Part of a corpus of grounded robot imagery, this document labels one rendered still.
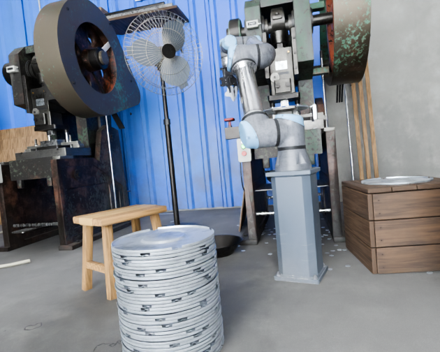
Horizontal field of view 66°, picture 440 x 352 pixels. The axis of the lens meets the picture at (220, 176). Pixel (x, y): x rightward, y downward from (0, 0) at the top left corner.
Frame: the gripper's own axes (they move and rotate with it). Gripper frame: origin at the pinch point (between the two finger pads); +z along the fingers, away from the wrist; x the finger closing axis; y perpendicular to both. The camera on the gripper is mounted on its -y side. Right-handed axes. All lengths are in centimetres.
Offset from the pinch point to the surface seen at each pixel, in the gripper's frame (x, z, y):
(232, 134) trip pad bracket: 4.2, 20.9, 0.7
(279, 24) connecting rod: -31, -44, -17
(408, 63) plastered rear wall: -191, -26, -49
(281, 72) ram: -28.0, -13.7, -16.5
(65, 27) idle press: 56, -59, 86
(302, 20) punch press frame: -33, -41, -31
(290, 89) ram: -27.3, -2.3, -22.2
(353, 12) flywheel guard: -22, -33, -65
